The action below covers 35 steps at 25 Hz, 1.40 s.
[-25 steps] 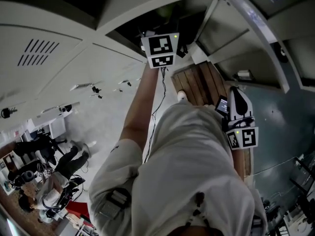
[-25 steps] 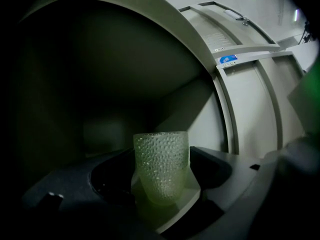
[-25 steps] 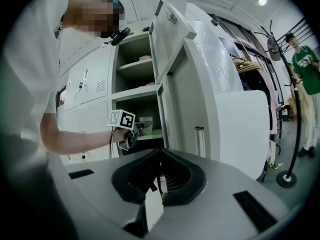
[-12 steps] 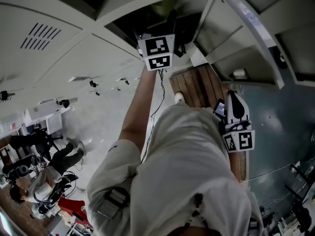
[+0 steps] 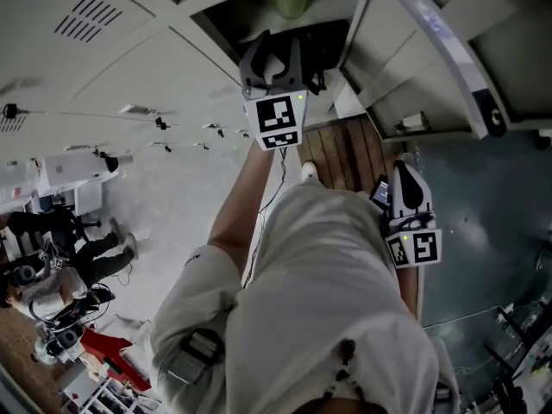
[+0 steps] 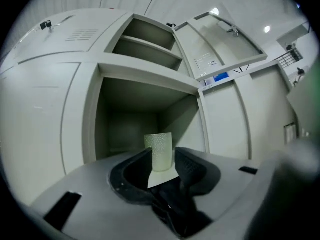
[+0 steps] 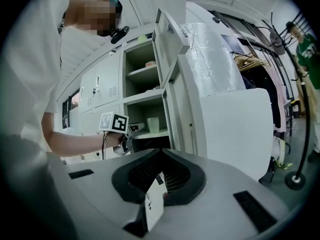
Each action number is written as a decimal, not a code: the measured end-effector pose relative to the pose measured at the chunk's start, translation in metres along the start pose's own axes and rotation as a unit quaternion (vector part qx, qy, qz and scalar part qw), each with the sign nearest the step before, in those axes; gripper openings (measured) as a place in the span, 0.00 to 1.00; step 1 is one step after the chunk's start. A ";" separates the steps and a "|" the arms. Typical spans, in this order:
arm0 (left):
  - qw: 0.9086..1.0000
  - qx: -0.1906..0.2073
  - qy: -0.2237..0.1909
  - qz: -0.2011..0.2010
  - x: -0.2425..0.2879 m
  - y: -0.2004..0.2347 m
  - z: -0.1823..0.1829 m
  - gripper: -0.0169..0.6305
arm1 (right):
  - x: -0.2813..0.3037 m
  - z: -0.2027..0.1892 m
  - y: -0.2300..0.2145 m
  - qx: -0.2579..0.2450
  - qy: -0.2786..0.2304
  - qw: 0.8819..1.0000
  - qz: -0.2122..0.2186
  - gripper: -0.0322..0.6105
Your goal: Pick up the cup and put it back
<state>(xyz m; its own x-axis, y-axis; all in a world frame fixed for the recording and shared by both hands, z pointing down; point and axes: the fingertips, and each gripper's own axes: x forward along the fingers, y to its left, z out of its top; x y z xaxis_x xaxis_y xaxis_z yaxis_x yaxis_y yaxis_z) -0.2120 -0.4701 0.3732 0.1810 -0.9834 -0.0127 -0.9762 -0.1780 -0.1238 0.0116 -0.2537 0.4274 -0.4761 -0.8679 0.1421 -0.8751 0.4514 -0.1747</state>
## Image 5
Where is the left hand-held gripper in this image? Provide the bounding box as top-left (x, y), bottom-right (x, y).
top-left (238, 30), bottom-right (310, 152)

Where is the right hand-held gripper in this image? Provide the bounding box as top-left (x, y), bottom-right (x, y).
top-left (379, 160), bottom-right (443, 271)

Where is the grey metal locker cabinet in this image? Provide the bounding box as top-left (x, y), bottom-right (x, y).
top-left (0, 0), bottom-right (552, 163)

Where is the person's left forearm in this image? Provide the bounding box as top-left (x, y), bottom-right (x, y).
top-left (207, 147), bottom-right (277, 275)

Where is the person's right forearm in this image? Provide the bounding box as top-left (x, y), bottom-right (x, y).
top-left (395, 265), bottom-right (422, 318)

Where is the small black screen device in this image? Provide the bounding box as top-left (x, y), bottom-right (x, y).
top-left (369, 174), bottom-right (392, 210)

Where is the wooden slat pallet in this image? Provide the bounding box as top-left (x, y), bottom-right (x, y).
top-left (297, 116), bottom-right (405, 198)

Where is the person's white shoe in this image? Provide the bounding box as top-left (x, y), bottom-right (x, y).
top-left (300, 160), bottom-right (320, 185)

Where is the person's white shirt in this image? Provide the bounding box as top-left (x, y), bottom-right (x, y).
top-left (148, 181), bottom-right (461, 414)

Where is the large white box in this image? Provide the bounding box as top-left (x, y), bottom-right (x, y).
top-left (41, 148), bottom-right (122, 189)

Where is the white shelf unit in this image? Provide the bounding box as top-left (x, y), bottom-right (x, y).
top-left (62, 373), bottom-right (160, 414)

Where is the black bag with strap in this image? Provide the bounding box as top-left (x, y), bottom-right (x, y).
top-left (297, 19), bottom-right (350, 97)

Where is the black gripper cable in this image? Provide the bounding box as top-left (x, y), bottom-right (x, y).
top-left (241, 147), bottom-right (291, 288)

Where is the locker door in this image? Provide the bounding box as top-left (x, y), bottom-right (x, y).
top-left (340, 0), bottom-right (508, 141)

